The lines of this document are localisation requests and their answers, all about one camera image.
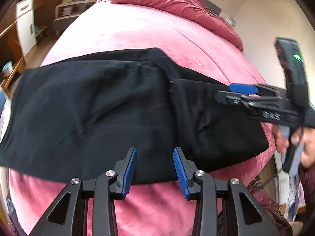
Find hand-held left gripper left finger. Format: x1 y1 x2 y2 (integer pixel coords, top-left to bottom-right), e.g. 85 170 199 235
30 147 138 236

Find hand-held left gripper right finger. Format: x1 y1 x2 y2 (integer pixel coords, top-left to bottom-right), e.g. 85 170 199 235
173 147 281 236

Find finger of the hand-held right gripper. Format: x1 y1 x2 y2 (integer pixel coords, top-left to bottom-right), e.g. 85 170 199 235
215 90 273 110
228 83 286 99

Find black pants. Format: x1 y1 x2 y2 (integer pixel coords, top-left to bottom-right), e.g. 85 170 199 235
0 47 270 185

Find person's right forearm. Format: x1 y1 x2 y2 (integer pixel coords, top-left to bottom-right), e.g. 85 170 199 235
298 166 315 227

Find person's right hand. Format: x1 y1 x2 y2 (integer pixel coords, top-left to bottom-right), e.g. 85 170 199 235
273 125 315 171

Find white and grey headboard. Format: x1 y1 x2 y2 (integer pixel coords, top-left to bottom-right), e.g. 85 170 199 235
204 0 237 27

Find person's maroon quilted jacket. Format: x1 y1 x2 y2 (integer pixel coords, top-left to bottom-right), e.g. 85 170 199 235
246 176 294 236

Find red duvet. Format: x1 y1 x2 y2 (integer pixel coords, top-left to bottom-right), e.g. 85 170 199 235
112 0 244 52

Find pink bed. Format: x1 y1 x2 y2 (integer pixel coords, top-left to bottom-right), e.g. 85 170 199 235
7 0 278 236

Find teal and white cup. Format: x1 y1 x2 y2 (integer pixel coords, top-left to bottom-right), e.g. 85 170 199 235
2 61 14 77

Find wooden desk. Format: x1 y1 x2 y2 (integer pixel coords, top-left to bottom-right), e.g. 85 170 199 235
0 22 26 96

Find white and grey nightstand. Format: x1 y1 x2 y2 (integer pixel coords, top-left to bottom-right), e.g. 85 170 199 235
53 0 99 33

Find white and brown cabinet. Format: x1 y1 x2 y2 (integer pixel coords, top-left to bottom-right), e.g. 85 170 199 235
15 0 64 57

